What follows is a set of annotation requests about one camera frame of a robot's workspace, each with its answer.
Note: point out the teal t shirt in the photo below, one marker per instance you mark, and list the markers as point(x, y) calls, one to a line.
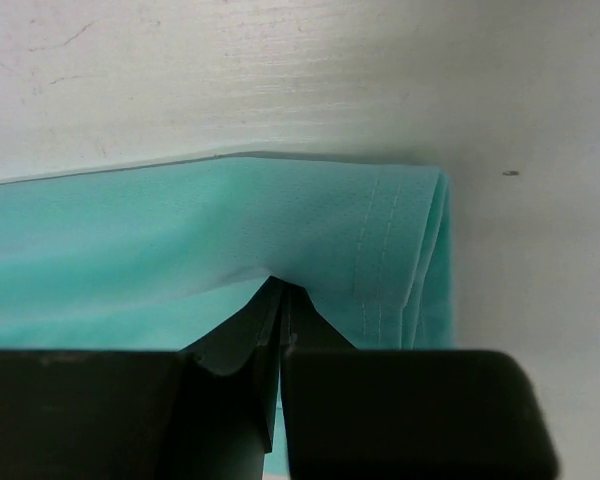
point(153, 259)

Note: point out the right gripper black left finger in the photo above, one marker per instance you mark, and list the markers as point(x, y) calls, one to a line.
point(204, 412)

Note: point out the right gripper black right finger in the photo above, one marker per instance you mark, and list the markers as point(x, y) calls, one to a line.
point(395, 414)

